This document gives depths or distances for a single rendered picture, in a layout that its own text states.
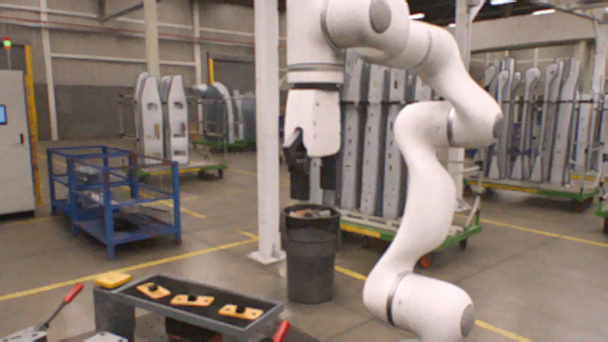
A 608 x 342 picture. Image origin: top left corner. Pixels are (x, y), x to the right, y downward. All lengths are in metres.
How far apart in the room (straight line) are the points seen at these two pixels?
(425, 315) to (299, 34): 0.58
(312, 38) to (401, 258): 0.54
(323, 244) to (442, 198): 2.70
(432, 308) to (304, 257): 2.75
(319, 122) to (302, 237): 2.94
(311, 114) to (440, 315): 0.49
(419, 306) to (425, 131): 0.36
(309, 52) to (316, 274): 3.13
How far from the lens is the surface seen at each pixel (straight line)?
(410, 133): 1.03
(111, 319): 1.23
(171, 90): 9.78
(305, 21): 0.67
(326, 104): 0.68
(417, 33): 0.86
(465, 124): 0.98
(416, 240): 0.99
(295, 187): 0.67
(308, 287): 3.75
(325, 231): 3.59
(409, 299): 0.98
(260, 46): 4.60
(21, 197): 7.49
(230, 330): 0.92
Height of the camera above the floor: 1.58
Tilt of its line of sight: 9 degrees down
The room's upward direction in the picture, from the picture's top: straight up
